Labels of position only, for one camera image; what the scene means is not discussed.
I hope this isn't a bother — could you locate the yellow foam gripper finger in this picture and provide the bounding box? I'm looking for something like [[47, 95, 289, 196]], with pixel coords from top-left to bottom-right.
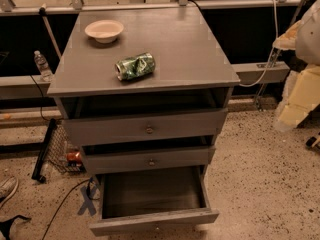
[[274, 65, 320, 132]]

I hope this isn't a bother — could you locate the grey bottom drawer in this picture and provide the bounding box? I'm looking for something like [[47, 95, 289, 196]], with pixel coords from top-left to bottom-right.
[[90, 166, 219, 236]]

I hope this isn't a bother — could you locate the grey drawer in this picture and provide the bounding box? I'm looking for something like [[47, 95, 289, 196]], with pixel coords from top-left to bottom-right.
[[90, 166, 219, 236], [81, 146, 215, 174], [63, 109, 227, 146]]

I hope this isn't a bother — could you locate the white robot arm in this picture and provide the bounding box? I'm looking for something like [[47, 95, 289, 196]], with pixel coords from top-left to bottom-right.
[[273, 0, 320, 132]]

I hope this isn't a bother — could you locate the grey top drawer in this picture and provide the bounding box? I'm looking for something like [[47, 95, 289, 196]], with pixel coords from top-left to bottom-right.
[[63, 109, 227, 146]]

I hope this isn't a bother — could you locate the grey wooden drawer cabinet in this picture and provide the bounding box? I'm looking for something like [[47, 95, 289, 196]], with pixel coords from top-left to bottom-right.
[[46, 6, 241, 178]]

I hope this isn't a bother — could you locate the grey middle drawer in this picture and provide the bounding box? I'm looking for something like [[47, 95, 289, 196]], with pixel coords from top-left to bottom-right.
[[81, 146, 215, 174]]

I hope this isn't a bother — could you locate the black caster wheel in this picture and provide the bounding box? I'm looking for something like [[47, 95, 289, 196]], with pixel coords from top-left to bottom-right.
[[306, 135, 320, 149]]

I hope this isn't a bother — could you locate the crushed green soda can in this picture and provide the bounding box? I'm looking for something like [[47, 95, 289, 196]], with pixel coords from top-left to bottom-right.
[[115, 52, 156, 81]]

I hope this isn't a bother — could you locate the white paper bowl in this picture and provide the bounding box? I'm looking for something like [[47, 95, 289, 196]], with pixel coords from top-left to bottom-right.
[[85, 20, 124, 44]]

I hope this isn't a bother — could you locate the orange object in basket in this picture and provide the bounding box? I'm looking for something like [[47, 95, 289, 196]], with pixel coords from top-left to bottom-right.
[[66, 151, 82, 164]]

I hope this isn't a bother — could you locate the clear plastic water bottle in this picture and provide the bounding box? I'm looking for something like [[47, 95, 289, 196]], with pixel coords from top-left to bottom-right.
[[34, 50, 53, 82]]

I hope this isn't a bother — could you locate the black bar on floor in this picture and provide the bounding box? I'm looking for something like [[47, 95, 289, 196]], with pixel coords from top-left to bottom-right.
[[31, 119, 56, 184]]

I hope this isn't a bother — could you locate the white sneaker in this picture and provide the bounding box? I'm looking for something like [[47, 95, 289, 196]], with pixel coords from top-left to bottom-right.
[[0, 176, 19, 208]]

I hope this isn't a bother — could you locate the grey metal rail frame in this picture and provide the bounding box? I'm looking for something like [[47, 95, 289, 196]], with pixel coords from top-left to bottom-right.
[[0, 0, 311, 102]]

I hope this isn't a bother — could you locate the white hanging cable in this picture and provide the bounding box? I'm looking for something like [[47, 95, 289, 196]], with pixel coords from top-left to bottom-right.
[[239, 0, 280, 88]]

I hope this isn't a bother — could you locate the black floor cable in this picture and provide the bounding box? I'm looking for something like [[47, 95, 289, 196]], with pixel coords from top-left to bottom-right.
[[40, 178, 90, 240]]

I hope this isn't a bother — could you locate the wire mesh basket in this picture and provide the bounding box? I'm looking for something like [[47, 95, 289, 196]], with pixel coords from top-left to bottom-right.
[[46, 125, 84, 174]]

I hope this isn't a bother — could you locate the black strap on floor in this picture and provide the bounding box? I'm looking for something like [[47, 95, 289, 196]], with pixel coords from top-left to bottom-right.
[[0, 214, 32, 240]]

